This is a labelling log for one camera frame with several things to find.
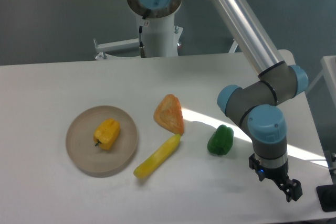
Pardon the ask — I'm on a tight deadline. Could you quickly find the white side table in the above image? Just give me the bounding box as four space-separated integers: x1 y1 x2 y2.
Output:
306 55 336 185

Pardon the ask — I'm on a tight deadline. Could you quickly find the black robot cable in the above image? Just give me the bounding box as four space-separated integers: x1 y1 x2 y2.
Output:
138 8 152 58

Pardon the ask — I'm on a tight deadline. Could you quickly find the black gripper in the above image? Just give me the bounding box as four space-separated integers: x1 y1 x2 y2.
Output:
249 153 302 202

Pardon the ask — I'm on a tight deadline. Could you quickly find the white pedestal leg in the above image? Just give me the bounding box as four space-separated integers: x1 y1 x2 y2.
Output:
228 39 238 54

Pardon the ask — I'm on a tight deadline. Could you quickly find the yellow toy corn cob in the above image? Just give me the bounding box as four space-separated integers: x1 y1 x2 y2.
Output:
133 134 181 179

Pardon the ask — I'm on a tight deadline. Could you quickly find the green toy bell pepper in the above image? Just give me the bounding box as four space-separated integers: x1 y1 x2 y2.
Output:
207 125 234 156

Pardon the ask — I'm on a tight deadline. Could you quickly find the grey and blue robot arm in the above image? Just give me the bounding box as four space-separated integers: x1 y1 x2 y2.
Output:
127 0 308 201

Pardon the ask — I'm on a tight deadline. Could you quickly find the round beige plate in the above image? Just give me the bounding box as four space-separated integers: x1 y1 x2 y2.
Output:
66 105 138 177

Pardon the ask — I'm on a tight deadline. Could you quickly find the black box at table edge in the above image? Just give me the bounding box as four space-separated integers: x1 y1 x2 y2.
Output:
316 184 335 212

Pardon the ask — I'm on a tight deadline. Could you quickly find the yellow toy bell pepper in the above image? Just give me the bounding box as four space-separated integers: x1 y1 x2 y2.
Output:
93 118 120 151

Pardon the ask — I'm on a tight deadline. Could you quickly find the orange toy bread slice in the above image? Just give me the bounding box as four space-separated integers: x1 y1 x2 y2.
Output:
153 94 184 135

